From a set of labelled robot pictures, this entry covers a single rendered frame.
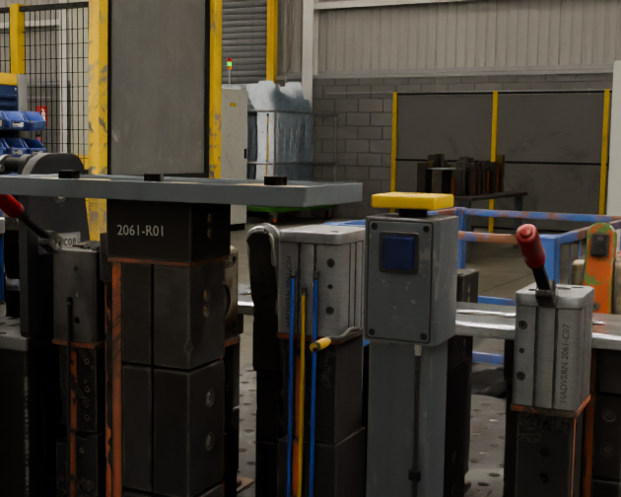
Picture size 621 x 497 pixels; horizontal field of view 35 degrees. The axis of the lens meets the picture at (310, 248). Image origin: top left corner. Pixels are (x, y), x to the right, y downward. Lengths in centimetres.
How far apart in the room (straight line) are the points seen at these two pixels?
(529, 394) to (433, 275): 22
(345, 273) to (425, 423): 25
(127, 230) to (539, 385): 44
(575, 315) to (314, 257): 28
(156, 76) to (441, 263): 393
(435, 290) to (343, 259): 23
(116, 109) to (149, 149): 29
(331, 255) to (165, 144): 376
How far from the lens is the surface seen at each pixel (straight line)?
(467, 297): 141
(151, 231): 98
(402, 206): 88
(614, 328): 119
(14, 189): 105
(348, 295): 110
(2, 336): 127
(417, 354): 88
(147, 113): 469
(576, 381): 102
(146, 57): 469
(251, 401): 198
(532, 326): 102
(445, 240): 88
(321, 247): 107
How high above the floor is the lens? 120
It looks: 6 degrees down
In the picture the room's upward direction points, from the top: 1 degrees clockwise
